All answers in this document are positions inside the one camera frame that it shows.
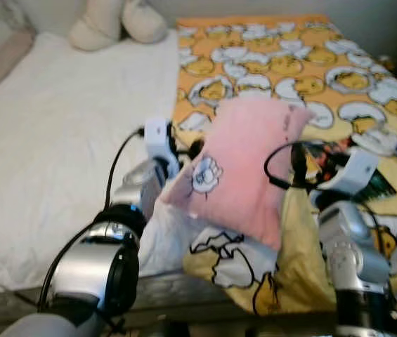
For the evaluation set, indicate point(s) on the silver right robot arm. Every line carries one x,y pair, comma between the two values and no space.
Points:
353,260

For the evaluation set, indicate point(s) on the pink pillow with white print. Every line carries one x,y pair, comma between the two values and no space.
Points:
247,161

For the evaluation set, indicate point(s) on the cream plush toy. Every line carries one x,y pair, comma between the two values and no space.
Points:
107,28

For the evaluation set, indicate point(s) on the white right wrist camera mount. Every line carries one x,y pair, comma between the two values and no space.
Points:
360,172

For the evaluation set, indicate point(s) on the grey quilted mattress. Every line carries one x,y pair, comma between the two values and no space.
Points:
170,291

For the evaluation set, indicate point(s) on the yellow egg-print blanket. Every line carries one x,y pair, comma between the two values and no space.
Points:
289,70

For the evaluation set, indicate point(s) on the white bed sheet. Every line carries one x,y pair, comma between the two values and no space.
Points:
57,161

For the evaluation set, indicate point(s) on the dark book with red print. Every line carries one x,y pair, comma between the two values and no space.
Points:
381,188

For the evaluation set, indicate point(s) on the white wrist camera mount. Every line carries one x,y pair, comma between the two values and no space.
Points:
360,172
157,137

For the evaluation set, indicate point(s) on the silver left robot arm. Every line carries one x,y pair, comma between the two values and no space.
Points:
100,267

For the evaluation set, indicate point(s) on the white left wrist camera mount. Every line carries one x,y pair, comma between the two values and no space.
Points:
157,137

